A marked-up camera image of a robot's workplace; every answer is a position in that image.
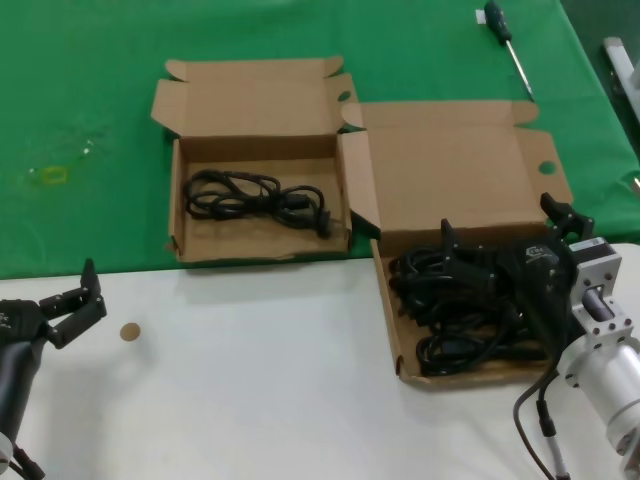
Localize cable with silver connector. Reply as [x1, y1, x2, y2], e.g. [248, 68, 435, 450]
[535, 384, 574, 480]

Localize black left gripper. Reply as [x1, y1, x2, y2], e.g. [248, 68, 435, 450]
[0, 258, 108, 350]

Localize green table cloth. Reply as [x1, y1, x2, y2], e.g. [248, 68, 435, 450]
[0, 0, 640, 281]

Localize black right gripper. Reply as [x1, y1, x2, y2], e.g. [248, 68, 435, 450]
[439, 192, 596, 358]

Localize grey metal profile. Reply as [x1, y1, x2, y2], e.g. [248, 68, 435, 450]
[602, 36, 640, 119]

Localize black-handled screwdriver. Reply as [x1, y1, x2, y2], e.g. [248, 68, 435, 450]
[482, 0, 537, 103]

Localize yellow tape square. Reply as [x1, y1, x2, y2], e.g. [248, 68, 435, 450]
[29, 164, 69, 189]

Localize open cardboard box, large lid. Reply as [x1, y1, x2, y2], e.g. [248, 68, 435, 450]
[339, 98, 575, 387]

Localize shallow open cardboard box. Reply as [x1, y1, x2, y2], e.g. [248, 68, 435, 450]
[149, 55, 359, 264]

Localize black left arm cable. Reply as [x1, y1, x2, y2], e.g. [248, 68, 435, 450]
[7, 439, 47, 480]

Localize dark grey arm cable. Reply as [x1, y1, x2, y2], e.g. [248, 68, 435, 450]
[513, 367, 560, 480]

